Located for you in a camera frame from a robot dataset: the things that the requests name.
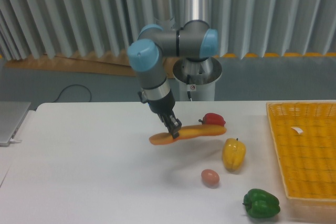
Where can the silver laptop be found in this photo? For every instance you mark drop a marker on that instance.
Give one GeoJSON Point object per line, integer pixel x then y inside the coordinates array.
{"type": "Point", "coordinates": [12, 116]}

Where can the long orange baguette bread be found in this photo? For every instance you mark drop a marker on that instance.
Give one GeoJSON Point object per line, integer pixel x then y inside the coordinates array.
{"type": "Point", "coordinates": [188, 132]}

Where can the grey pleated curtain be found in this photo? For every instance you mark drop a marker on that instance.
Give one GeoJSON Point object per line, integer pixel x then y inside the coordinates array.
{"type": "Point", "coordinates": [245, 27]}

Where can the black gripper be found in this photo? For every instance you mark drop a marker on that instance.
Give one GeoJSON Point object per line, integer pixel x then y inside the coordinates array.
{"type": "Point", "coordinates": [162, 107]}

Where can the brown cardboard sheet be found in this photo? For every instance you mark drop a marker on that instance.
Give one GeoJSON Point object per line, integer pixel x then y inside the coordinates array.
{"type": "Point", "coordinates": [107, 64]}

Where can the yellow bell pepper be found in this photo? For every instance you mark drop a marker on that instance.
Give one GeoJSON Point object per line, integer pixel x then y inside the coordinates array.
{"type": "Point", "coordinates": [233, 154]}

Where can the brown egg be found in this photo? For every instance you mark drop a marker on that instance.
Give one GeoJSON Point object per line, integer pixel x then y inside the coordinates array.
{"type": "Point", "coordinates": [210, 178]}

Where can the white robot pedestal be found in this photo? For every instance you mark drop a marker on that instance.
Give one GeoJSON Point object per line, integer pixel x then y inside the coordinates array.
{"type": "Point", "coordinates": [197, 79]}

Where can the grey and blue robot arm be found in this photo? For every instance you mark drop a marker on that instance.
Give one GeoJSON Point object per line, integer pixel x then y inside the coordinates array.
{"type": "Point", "coordinates": [195, 46]}

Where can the red bell pepper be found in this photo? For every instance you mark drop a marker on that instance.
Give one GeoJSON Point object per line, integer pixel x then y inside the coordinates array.
{"type": "Point", "coordinates": [212, 119]}

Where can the yellow woven basket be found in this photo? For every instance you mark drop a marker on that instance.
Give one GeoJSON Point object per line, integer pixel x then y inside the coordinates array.
{"type": "Point", "coordinates": [307, 161]}

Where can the white paper tag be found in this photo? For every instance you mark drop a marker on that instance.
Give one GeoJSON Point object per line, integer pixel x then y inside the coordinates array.
{"type": "Point", "coordinates": [298, 130]}

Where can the green bell pepper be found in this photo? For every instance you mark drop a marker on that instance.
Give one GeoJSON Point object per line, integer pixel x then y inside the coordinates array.
{"type": "Point", "coordinates": [261, 204]}

